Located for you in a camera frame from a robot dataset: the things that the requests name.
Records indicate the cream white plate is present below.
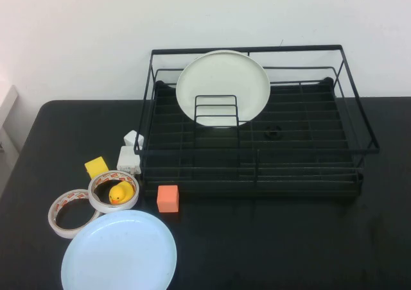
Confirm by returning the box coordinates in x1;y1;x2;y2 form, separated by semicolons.
200;49;258;67
175;51;272;129

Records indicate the small white cube adapter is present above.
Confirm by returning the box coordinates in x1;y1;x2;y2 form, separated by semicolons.
123;129;144;147

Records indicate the light blue plate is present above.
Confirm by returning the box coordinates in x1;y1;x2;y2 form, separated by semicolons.
60;209;178;290

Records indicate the white board edge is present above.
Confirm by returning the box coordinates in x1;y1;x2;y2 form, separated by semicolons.
0;84;19;130

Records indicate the white double-sided tape roll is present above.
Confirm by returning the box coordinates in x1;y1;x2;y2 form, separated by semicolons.
87;170;140;214
48;189;103;239

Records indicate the black wire dish rack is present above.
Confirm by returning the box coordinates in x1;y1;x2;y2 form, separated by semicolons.
134;44;381;198

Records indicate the orange cube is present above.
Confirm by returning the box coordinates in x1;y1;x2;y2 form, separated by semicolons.
156;184;180;213

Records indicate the black plastic drip tray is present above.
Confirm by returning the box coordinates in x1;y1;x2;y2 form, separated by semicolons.
143;77;365;198

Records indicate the yellow rubber duck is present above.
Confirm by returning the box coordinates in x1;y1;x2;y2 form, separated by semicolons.
108;180;135;206

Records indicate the yellow foam block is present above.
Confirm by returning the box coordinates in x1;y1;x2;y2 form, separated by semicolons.
84;155;110;179

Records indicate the white flat power adapter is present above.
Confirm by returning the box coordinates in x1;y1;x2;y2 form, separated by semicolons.
116;146;142;175

